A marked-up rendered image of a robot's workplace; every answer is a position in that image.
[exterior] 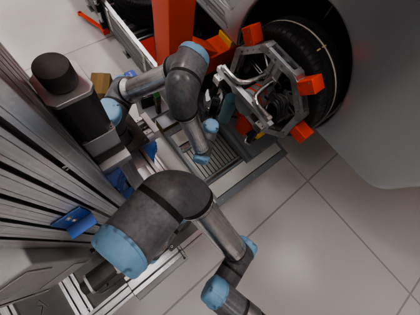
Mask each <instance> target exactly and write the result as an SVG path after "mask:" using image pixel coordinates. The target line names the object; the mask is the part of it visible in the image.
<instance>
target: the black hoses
mask: <svg viewBox="0 0 420 315"><path fill-rule="evenodd" d="M275 86H276V87H277V88H278V89H279V88H280V87H281V86H280V85H279V84H278V83H276V85H275ZM264 98H265V99H266V100H267V101H268V100H270V102H271V103H272V104H274V105H275V107H276V118H274V120H273V121H274V122H275V123H276V124H278V123H280V122H281V121H282V120H284V119H285V118H287V117H288V116H289V115H290V114H289V113H288V109H289V98H288V97H287V96H286V95H285V94H280V93H275V92H274V91H271V92H270V93H268V94H266V95H265V97H264Z"/></svg>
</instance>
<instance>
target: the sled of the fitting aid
mask: <svg viewBox="0 0 420 315"><path fill-rule="evenodd" d="M237 112H238V110H237V108H235V110H234V112H233V114H236V113H237ZM233 114H232V115H233ZM218 116H219V114H217V116H216V121H217V122H218V123H219V130H220V132H221V133H222V135H223V136H224V137H225V138H226V139H227V140H228V142H229V143H230V144H231V146H232V147H233V148H234V149H235V150H236V151H237V153H238V154H239V155H240V156H241V157H242V159H243V160H244V161H245V162H246V163H248V162H249V161H250V160H252V159H253V158H255V157H256V156H257V155H259V154H260V153H262V152H263V151H264V150H266V149H267V148H268V147H270V146H271V145H273V144H274V143H275V142H276V141H277V140H278V139H277V140H276V141H275V142H273V143H272V144H271V145H269V146H268V147H267V148H265V149H264V150H262V151H261V152H260V153H258V154H257V155H255V156H254V157H251V156H250V155H249V154H248V152H247V151H246V150H245V149H244V148H243V147H242V145H241V144H240V143H239V141H238V140H237V139H236V138H235V137H234V136H233V134H232V133H231V132H230V131H229V129H228V128H227V127H226V126H225V125H224V124H221V123H220V122H219V121H218Z"/></svg>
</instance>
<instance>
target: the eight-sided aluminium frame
mask: <svg viewBox="0 0 420 315"><path fill-rule="evenodd" d="M257 53H265V54H266V55H267V56H268V57H269V58H270V59H271V60H273V61H274V62H275V65H276V66H277V67H278V68H280V69H281V70H282V71H283V73H284V74H285V75H286V76H287V77H288V78H289V79H290V82H291V89H292V98H293V103H294V110H295V116H294V117H293V118H292V119H291V120H290V121H289V122H288V123H287V124H286V125H285V126H284V127H283V126H278V125H275V124H274V125H273V126H272V127H270V128H269V129H267V128H266V129H265V130H264V131H262V133H266V134H270V135H273V136H277V137H279V138H284V137H285V136H287V135H288V134H289V132H290V130H291V129H292V128H293V127H294V126H296V125H297V124H299V123H300V122H301V121H302V120H303V119H304V118H306V117H307V116H308V114H309V105H308V95H306V96H300V95H299V91H298V87H297V84H296V83H297V82H299V81H300V80H302V79H303V78H305V77H306V75H305V72H304V70H303V69H302V67H300V66H299V65H298V64H297V63H296V62H295V61H294V60H293V59H292V58H291V57H290V56H289V55H288V54H287V53H286V52H285V51H284V50H283V49H282V48H281V47H280V46H279V45H278V43H277V42H275V41H274V40H268V41H262V42H260V43H258V44H256V45H254V46H245V44H244V45H242V46H240V47H238V48H236V51H235V52H234V57H233V60H232V63H231V67H230V71H231V72H232V73H233V74H234V75H235V76H236V77H237V78H239V72H240V70H241V67H242V65H243V62H244V59H245V57H246V55H247V54H257ZM245 117H246V119H247V120H248V121H249V122H250V123H251V124H252V125H253V124H254V123H255V122H256V121H258V120H259V119H258V117H257V116H256V115H255V114H254V113H251V114H250V115H248V116H245Z"/></svg>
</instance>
